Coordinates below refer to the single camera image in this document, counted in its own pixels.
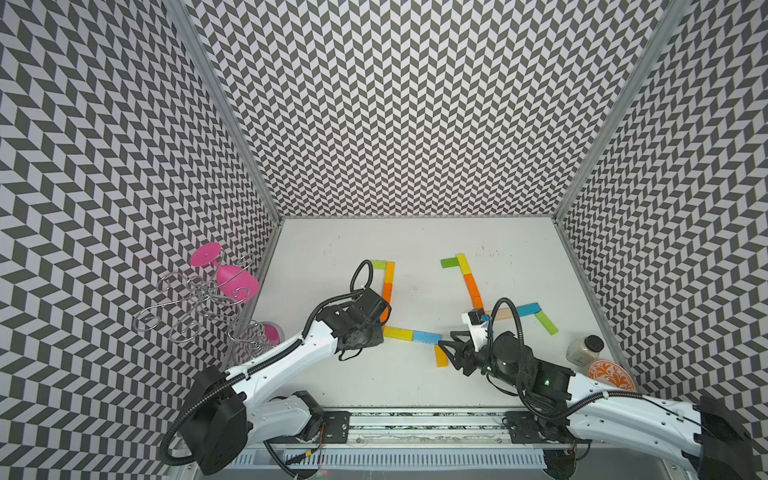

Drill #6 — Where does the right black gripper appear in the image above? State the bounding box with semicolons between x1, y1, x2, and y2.
439;330;526;390

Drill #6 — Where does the yellow-orange bottom block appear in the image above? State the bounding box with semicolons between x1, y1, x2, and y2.
434;345;449;368

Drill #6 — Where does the yellow-orange block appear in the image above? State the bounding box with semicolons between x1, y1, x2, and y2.
434;345;449;368
384;262;396;284

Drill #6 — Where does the blue small block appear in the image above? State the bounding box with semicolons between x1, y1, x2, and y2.
412;331;442;345

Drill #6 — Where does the orange vertical block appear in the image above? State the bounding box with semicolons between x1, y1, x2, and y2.
381;283;393;303

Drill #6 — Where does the yellow-green long block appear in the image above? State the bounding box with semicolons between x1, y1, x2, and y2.
383;326;414;342

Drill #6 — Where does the natural wood block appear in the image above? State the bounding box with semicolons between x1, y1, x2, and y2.
494;308;514;321

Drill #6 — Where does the teal block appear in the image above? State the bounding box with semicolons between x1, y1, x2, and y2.
516;303;542;317

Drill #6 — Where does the green long block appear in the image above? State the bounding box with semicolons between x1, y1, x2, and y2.
535;311;559;336

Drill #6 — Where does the yellow block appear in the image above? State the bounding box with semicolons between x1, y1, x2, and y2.
456;254;472;275

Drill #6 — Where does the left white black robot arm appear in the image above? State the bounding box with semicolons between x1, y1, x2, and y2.
157;283;392;479

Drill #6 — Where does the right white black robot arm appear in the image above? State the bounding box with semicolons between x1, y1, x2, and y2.
438;309;757;479

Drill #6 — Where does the small dark lidded jar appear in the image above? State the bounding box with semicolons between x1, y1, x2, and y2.
566;335;605;368

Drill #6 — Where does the pink plastic wine glass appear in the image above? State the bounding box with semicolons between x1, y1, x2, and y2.
189;242;260;303

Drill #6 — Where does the orange patterned bowl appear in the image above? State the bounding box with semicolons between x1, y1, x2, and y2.
587;359;636;391

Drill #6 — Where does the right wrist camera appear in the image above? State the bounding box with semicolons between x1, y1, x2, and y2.
461;308;490;352

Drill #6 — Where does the aluminium mounting rail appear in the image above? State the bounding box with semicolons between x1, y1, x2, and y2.
185;407;679;451

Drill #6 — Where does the silver wire glass rack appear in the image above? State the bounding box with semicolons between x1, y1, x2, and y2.
130;264;261;347

